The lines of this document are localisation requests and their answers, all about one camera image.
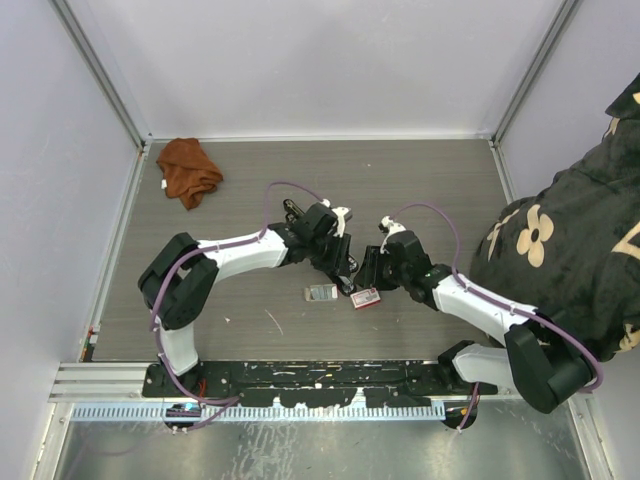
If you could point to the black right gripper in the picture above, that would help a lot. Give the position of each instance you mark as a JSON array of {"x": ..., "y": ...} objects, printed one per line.
[{"x": 367, "y": 276}]

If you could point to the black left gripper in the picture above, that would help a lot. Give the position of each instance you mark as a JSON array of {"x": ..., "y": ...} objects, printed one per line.
[{"x": 338, "y": 262}]

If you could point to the red white staple box sleeve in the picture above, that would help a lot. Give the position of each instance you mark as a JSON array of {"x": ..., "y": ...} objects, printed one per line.
[{"x": 365, "y": 298}]

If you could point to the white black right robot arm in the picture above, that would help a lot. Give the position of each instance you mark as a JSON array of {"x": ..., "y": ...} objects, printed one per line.
[{"x": 544, "y": 364}]

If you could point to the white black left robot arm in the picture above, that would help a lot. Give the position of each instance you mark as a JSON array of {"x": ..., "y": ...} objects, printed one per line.
[{"x": 177, "y": 283}]

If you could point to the orange-brown cloth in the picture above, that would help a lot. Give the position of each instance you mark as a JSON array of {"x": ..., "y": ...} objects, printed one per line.
[{"x": 188, "y": 171}]

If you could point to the black floral fleece garment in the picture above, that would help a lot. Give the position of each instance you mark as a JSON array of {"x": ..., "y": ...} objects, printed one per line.
[{"x": 572, "y": 250}]

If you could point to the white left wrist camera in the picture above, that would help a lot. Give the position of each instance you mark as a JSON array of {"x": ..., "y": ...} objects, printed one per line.
[{"x": 343, "y": 215}]

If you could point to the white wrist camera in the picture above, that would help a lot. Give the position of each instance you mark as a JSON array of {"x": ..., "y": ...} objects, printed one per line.
[
  {"x": 343, "y": 215},
  {"x": 389, "y": 227}
]

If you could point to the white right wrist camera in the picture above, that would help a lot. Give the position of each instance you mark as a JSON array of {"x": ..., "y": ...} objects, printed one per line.
[{"x": 389, "y": 227}]

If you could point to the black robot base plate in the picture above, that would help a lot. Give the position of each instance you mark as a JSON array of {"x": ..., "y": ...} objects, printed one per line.
[{"x": 315, "y": 384}]

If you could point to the aluminium front rail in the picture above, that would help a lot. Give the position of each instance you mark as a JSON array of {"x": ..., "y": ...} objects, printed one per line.
[{"x": 98, "y": 382}]

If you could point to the perforated cable duct strip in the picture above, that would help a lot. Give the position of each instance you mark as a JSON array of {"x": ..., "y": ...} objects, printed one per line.
[{"x": 186, "y": 413}]

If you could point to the aluminium frame post left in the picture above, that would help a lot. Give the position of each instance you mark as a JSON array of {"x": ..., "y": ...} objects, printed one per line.
[{"x": 88, "y": 53}]

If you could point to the aluminium frame post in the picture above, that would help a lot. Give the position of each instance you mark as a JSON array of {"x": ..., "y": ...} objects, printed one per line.
[
  {"x": 88, "y": 53},
  {"x": 542, "y": 55}
]

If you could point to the aluminium frame post right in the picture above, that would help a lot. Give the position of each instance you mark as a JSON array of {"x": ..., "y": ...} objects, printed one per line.
[{"x": 542, "y": 55}]

